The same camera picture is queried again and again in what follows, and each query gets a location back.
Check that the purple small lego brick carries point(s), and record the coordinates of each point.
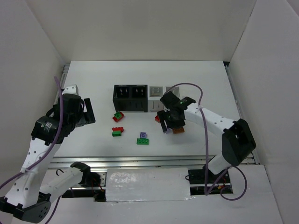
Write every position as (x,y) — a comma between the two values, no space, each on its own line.
(143,135)

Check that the green square lego brick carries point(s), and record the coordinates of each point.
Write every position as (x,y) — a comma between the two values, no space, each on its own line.
(118,115)

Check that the green lego plate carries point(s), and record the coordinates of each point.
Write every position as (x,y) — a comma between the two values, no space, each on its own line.
(142,141)

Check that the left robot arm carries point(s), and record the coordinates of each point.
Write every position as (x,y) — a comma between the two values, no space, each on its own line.
(28,199)

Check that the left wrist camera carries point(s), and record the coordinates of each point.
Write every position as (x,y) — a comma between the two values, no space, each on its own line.
(71,89)

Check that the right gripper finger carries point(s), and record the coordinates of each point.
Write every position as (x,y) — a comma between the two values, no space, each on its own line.
(163,123)
(169,125)

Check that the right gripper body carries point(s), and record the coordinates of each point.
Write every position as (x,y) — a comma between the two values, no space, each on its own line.
(169,122)

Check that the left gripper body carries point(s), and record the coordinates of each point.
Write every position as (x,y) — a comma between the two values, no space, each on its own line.
(87,112)

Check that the white foil covered plate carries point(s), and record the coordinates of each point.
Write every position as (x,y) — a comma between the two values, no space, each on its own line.
(149,184)

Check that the red lego under green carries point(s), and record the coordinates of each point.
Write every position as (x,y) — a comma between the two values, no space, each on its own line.
(117,120)

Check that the aluminium rail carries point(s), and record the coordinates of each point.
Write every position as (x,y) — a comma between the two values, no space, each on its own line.
(101,163)

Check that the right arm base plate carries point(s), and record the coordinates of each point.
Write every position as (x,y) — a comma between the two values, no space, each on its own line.
(197,176)

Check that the white double container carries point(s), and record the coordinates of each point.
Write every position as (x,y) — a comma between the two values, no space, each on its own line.
(154,95)

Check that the red curved lego brick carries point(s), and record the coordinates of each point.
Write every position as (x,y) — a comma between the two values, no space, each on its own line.
(121,129)

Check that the orange flat lego brick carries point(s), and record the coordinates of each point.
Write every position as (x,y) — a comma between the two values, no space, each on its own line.
(178,130)

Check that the green curved lego brick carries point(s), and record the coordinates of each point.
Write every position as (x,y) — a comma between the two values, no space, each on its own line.
(116,133)

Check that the red rectangular lego brick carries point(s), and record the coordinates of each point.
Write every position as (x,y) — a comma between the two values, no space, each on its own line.
(157,119)

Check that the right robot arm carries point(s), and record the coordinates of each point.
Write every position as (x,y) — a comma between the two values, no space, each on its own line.
(237,141)

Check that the black double container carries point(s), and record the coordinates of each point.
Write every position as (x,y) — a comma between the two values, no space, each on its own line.
(130,98)

